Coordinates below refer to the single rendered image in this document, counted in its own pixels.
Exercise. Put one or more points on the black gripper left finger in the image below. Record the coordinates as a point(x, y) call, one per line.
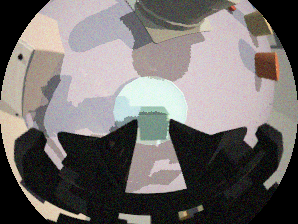
point(114, 152)

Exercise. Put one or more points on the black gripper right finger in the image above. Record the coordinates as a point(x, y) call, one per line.
point(196, 150)

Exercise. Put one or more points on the tan cylinder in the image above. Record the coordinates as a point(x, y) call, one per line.
point(257, 24)

